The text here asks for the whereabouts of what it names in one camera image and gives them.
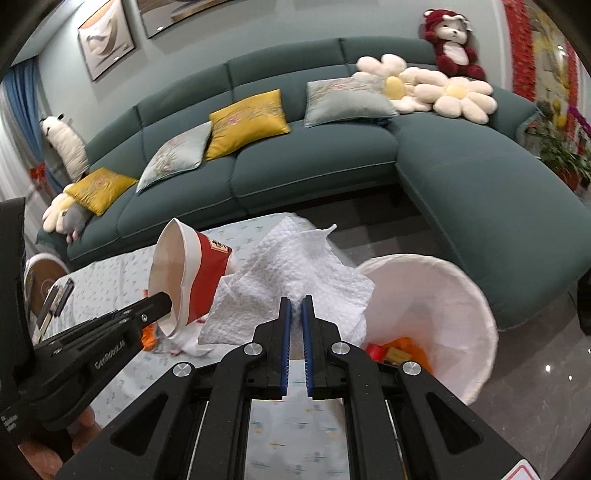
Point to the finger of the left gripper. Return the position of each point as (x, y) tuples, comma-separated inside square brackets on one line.
[(98, 340)]

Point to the grey cushion left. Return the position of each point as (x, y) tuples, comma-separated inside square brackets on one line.
[(183, 153)]

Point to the grey plush with flower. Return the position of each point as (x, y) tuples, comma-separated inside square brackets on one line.
[(66, 217)]

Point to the grey cushion right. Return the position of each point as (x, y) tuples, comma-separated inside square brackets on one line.
[(347, 98)]

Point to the grey cushion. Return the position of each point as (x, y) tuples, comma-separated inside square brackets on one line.
[(183, 153), (347, 98)]

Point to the floral light blue tablecloth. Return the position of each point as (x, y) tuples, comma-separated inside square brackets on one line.
[(297, 438)]

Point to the red white paper cup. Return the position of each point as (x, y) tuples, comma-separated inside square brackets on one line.
[(187, 265)]

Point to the yellow cushion left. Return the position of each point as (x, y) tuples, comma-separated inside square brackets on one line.
[(98, 190)]

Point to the white daisy pillow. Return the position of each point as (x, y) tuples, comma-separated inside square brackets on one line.
[(459, 97), (400, 80)]

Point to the red monkey plush toy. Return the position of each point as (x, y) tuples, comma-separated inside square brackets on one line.
[(450, 33)]

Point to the blue curtain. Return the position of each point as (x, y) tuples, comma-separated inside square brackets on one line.
[(20, 108)]

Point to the yellow cushion centre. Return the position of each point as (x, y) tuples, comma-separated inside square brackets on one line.
[(249, 120)]

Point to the orange plastic bag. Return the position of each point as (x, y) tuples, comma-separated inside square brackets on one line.
[(398, 352)]

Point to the dark green sectional sofa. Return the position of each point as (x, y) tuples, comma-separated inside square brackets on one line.
[(497, 212)]

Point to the white daisy pillow left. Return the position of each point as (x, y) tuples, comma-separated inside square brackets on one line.
[(400, 80)]

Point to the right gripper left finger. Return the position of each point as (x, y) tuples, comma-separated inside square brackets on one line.
[(192, 423)]

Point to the framed wall picture left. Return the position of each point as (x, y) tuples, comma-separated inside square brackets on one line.
[(105, 38)]

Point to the white panda plush pillow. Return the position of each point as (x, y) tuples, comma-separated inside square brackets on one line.
[(67, 144)]

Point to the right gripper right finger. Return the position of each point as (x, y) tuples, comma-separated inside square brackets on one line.
[(401, 422)]

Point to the white paper towel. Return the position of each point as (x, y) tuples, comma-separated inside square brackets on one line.
[(290, 262)]

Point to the white lined trash bin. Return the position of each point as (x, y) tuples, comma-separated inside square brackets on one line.
[(433, 302)]

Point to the potted orchid plant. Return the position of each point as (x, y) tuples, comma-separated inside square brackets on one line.
[(560, 137)]

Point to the yellow cushion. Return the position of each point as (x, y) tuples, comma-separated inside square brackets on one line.
[(98, 190), (249, 120)]

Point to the white daisy pillow right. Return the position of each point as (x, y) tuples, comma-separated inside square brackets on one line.
[(459, 97)]

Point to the round wooden tray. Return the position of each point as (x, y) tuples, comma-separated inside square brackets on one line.
[(41, 272)]

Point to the black remote control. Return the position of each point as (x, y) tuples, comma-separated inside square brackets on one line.
[(52, 306)]

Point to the framed wall picture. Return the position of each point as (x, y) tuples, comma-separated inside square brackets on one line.
[(105, 38), (158, 15)]

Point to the framed wall picture right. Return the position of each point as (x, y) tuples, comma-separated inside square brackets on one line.
[(158, 15)]

